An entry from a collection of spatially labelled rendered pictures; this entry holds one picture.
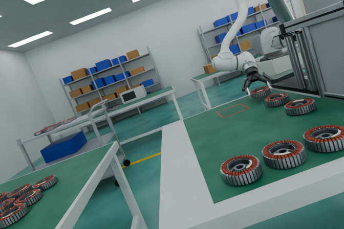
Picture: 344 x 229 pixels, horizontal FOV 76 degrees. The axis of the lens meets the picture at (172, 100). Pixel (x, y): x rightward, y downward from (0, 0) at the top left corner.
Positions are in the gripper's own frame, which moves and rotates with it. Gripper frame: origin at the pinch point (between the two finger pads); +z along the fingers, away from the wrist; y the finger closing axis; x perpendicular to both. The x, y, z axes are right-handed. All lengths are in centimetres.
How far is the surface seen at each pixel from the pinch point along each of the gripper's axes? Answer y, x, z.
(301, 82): -19.6, 6.4, 9.1
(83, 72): 454, -147, -485
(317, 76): -22.0, 18.7, 21.4
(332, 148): -8, 34, 65
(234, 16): -42, -221, -610
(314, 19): -24, 42, 15
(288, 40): -18.9, 25.7, -1.7
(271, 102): -1.9, 8.7, 19.2
